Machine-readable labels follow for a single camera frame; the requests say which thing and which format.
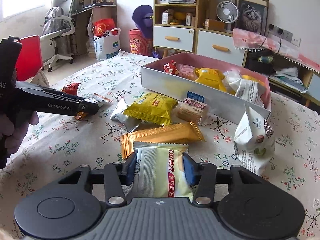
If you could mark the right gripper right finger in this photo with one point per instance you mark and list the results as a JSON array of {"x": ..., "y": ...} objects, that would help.
[{"x": 202, "y": 175}]

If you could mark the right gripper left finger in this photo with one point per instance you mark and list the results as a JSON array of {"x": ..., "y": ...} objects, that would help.
[{"x": 116, "y": 175}]

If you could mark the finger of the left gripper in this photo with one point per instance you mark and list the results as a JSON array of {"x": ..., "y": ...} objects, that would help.
[
  {"x": 68, "y": 108},
  {"x": 57, "y": 95}
]

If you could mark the red snack bag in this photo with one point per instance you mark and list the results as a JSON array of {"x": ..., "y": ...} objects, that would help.
[
  {"x": 171, "y": 68},
  {"x": 71, "y": 89}
]

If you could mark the white orange snack packet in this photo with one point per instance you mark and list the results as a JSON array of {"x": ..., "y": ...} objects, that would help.
[{"x": 92, "y": 105}]

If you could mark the pale yellow cracker packet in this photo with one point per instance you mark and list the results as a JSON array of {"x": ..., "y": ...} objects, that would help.
[{"x": 159, "y": 171}]

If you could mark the gold long snack packet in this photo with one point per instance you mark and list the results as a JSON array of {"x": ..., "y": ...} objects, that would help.
[{"x": 182, "y": 133}]

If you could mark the silver foil snack packet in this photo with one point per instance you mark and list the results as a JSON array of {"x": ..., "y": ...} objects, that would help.
[{"x": 130, "y": 123}]

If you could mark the brown biscuit clear pack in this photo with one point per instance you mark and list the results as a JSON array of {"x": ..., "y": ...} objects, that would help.
[{"x": 192, "y": 110}]

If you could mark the yellow snack packet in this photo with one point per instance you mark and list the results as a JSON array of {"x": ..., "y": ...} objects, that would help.
[{"x": 152, "y": 107}]

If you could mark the white printed snack bag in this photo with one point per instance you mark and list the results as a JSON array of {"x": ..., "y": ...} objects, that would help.
[{"x": 245, "y": 89}]

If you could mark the yellow crimped snack bag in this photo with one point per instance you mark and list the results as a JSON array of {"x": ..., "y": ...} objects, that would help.
[{"x": 211, "y": 78}]

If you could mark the pink clear cookie pack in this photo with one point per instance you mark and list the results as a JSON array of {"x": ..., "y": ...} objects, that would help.
[{"x": 187, "y": 72}]

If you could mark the large yellow snack bag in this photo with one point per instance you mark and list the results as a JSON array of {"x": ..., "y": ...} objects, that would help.
[{"x": 247, "y": 77}]

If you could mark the left hand purple glove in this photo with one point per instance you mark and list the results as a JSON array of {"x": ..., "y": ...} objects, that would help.
[{"x": 15, "y": 136}]

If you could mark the red chair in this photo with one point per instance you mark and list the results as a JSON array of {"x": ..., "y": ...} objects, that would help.
[{"x": 30, "y": 58}]

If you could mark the floral tablecloth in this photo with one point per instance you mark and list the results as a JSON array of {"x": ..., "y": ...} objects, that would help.
[{"x": 60, "y": 143}]

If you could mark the white paper shopping bag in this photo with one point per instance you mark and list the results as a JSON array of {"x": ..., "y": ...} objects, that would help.
[{"x": 108, "y": 45}]

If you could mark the white office chair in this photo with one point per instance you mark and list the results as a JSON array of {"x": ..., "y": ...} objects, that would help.
[{"x": 58, "y": 23}]

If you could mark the red gift bag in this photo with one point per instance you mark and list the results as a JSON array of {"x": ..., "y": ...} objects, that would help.
[{"x": 101, "y": 26}]

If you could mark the red cylindrical tin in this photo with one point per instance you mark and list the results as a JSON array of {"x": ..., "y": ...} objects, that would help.
[{"x": 139, "y": 45}]

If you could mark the purple plush toy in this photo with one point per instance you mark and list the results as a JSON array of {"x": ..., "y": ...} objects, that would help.
[{"x": 143, "y": 19}]

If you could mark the pink floral cloth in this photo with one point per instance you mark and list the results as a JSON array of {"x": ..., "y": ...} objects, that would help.
[{"x": 243, "y": 39}]

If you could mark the framed cat picture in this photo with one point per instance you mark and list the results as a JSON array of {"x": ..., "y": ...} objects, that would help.
[{"x": 252, "y": 15}]

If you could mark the white desk fan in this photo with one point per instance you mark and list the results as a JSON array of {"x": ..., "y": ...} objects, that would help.
[{"x": 225, "y": 11}]

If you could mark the wall power outlet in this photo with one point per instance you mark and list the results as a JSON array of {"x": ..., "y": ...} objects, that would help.
[{"x": 284, "y": 35}]

